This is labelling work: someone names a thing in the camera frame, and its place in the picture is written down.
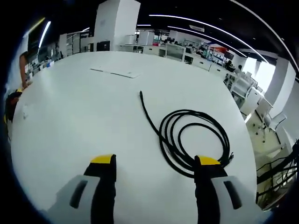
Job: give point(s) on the black monitor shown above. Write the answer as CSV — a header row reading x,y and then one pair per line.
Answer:
x,y
102,46

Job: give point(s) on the white square column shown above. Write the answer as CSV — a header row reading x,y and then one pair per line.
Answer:
x,y
114,25
281,86

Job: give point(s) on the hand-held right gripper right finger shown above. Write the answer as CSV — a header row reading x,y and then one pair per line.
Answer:
x,y
208,186

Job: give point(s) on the white desk cover plate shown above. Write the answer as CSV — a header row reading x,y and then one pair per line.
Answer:
x,y
121,73

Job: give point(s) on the row of white cabinets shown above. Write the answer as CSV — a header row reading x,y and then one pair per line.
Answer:
x,y
205,63

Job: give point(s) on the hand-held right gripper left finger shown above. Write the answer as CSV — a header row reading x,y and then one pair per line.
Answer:
x,y
102,186

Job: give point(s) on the ceiling vent panel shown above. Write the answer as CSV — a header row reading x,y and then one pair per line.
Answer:
x,y
197,28

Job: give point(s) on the white desk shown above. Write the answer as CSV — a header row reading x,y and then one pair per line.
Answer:
x,y
93,116

